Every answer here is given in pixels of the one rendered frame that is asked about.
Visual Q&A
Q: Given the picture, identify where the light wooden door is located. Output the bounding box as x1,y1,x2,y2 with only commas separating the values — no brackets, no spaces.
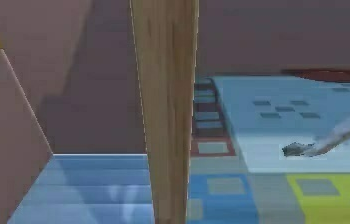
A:
128,0,201,224

